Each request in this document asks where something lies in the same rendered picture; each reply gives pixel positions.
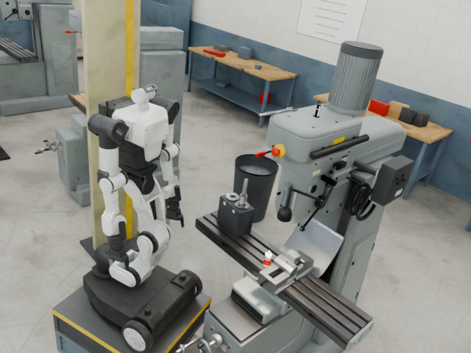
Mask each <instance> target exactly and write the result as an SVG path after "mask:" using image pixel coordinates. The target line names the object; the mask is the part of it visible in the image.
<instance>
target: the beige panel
mask: <svg viewBox="0 0 471 353"><path fill-rule="evenodd" d="M140 2H141V0H81V23H82V37H83V63H84V78H85V92H86V118H87V133H88V159H89V174H90V201H91V214H92V229H93V236H92V237H88V238H86V239H84V240H80V244H81V245H82V247H83V248H84V249H85V250H86V251H87V252H88V253H89V255H90V256H91V257H92V258H93V260H94V261H95V262H96V260H95V258H94V252H95V250H96V249H97V248H98V247H99V246H100V245H101V244H103V243H107V235H105V234H104V232H103V229H102V218H101V216H102V215H103V213H104V211H105V203H104V198H103V192H102V190H101V189H100V185H99V184H98V182H97V170H98V169H99V137H98V136H97V135H95V134H93V133H92V132H90V131H89V129H88V119H89V117H91V116H92V115H93V114H94V113H98V104H100V103H103V102H106V101H110V100H113V99H117V98H119V97H124V96H127V97H131V92H132V91H133V90H136V89H139V50H140ZM118 207H119V213H118V214H117V215H116V216H119V215H121V216H123V217H125V219H126V221H127V223H126V225H125V227H126V234H127V239H126V240H125V246H124V247H125V248H126V253H127V252H129V251H130V250H133V251H136V252H138V251H139V247H138V245H137V236H138V235H139V232H138V231H137V212H136V211H135V209H134V207H133V203H132V198H131V197H130V196H129V195H128V194H127V193H126V192H125V190H124V188H123V187H120V188H119V189H118Z"/></svg>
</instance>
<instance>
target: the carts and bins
mask: <svg viewBox="0 0 471 353"><path fill-rule="evenodd" d="M278 169H279V166H278V164H277V163H276V162H275V161H273V160H272V159H270V158H267V157H265V156H261V157H258V158H257V157H256V156H255V154H245V155H240V156H238V157H237V158H236V159H235V174H234V183H233V192H234V193H236V194H238V195H239V196H240V194H241V193H242V191H243V184H244V179H248V183H247V203H248V204H250V205H251V206H252V207H253V208H255V210H254V217H253V223H258V222H260V221H262V220H263V219H264V217H265V214H266V210H267V207H268V202H269V200H270V196H271V192H272V190H273V184H274V182H275V178H276V174H277V172H278Z"/></svg>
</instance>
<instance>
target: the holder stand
mask: <svg viewBox="0 0 471 353"><path fill-rule="evenodd" d="M239 198H240V196H239V195H238V194H236V193H228V194H226V195H221V196H220V199H219V209H218V215H217V220H218V221H219V222H220V223H221V224H222V225H223V226H224V227H225V228H226V229H227V230H228V231H229V232H230V233H232V234H233V235H234V236H235V237H240V236H242V235H246V234H248V233H251V229H252V222H253V217H254V210H255V208H253V207H252V206H251V205H250V204H248V203H247V202H246V205H245V206H244V207H241V206H240V205H239V204H238V203H239Z"/></svg>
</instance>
